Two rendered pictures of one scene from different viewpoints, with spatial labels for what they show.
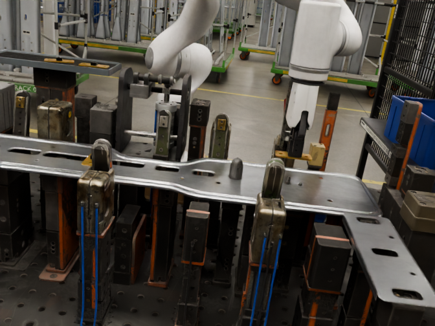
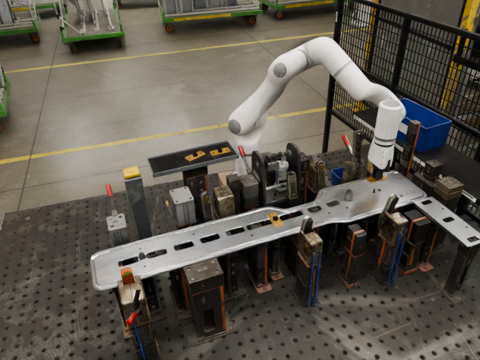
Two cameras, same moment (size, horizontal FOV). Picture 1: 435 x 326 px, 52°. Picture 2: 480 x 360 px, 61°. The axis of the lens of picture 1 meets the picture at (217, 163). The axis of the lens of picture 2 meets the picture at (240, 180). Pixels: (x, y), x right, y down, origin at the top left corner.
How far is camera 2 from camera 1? 1.09 m
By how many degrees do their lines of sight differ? 23
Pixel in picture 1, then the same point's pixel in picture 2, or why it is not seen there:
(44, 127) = (225, 208)
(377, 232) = (436, 208)
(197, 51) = not seen: hidden behind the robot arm
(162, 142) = (293, 190)
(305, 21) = (388, 118)
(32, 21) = not seen: outside the picture
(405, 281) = (467, 232)
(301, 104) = (388, 157)
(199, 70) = (263, 121)
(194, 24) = (271, 101)
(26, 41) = not seen: outside the picture
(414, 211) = (446, 191)
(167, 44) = (251, 116)
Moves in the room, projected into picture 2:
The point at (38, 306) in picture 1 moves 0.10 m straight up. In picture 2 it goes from (278, 308) to (278, 291)
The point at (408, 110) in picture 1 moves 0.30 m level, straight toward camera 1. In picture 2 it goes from (414, 128) to (441, 163)
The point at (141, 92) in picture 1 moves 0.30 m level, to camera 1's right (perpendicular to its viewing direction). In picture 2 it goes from (275, 166) to (337, 151)
